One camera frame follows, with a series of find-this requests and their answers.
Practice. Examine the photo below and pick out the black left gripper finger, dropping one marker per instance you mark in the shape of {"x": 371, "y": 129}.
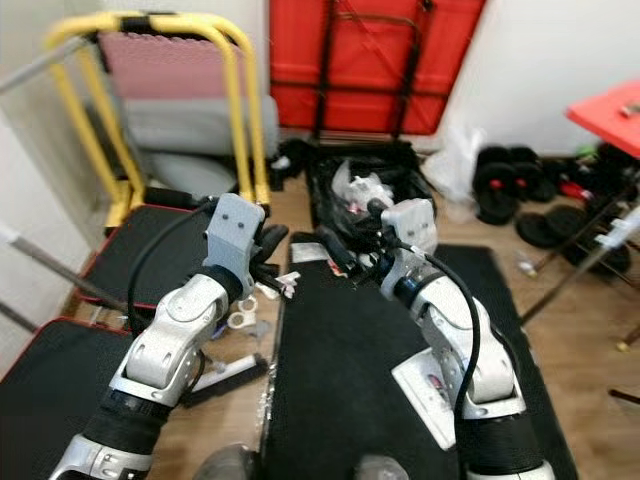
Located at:
{"x": 284, "y": 250}
{"x": 270, "y": 242}

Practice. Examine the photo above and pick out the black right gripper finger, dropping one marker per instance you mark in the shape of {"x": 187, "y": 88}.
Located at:
{"x": 340, "y": 252}
{"x": 378, "y": 212}

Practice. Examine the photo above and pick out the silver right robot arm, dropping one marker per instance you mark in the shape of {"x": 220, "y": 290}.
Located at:
{"x": 470, "y": 330}

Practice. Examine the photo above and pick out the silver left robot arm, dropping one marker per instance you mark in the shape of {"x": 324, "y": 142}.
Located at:
{"x": 170, "y": 350}

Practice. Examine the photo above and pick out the black floor mat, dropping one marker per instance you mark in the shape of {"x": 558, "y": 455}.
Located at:
{"x": 340, "y": 380}

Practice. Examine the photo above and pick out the white plastic rubbish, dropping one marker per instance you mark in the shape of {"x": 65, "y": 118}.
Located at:
{"x": 360, "y": 188}

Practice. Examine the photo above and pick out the black rubbish bag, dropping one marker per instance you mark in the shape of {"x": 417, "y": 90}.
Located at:
{"x": 325, "y": 180}

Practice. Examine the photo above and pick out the white plastic bag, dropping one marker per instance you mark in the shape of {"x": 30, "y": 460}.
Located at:
{"x": 455, "y": 165}

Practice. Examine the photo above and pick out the small black bench pad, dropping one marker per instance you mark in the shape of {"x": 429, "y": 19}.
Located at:
{"x": 170, "y": 280}

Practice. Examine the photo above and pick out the black dumbbell red collar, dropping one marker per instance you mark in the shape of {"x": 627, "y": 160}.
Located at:
{"x": 532, "y": 180}
{"x": 495, "y": 195}

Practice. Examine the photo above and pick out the grey cushion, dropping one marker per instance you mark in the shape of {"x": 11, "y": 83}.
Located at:
{"x": 190, "y": 135}

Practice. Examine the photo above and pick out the small clear plastic wrapper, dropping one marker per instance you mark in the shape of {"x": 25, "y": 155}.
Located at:
{"x": 527, "y": 269}

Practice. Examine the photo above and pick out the black weight plate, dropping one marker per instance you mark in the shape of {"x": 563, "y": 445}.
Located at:
{"x": 605, "y": 255}
{"x": 540, "y": 232}
{"x": 575, "y": 220}

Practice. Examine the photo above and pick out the red folded table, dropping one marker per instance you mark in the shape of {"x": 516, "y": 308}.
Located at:
{"x": 295, "y": 50}

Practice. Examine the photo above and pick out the silver left robot leg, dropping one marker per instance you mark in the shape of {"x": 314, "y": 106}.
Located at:
{"x": 225, "y": 465}

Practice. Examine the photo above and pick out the silver robot leg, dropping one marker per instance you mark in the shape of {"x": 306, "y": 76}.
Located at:
{"x": 390, "y": 470}
{"x": 225, "y": 465}

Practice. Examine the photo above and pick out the pink foam mat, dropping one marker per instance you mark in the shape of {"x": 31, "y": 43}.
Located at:
{"x": 160, "y": 68}

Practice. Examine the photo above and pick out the silver right robot leg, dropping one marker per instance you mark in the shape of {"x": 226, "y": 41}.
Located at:
{"x": 390, "y": 470}

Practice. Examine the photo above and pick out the large black bench pad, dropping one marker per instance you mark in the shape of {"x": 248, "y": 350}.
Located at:
{"x": 60, "y": 400}

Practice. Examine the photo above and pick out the red folding table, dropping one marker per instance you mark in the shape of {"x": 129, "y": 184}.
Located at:
{"x": 610, "y": 115}

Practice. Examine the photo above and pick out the grey metal bar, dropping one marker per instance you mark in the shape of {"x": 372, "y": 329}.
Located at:
{"x": 40, "y": 70}

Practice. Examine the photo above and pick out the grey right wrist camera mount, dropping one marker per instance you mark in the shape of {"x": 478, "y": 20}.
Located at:
{"x": 410, "y": 222}

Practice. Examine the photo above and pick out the yellow tubular metal frame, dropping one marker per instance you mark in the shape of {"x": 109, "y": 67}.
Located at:
{"x": 185, "y": 22}

